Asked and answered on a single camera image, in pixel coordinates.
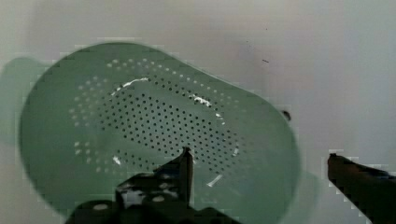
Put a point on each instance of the green plastic strainer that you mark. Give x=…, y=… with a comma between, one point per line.
x=101, y=114

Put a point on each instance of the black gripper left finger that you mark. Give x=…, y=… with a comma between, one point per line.
x=162, y=197

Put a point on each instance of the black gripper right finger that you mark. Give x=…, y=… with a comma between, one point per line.
x=371, y=190

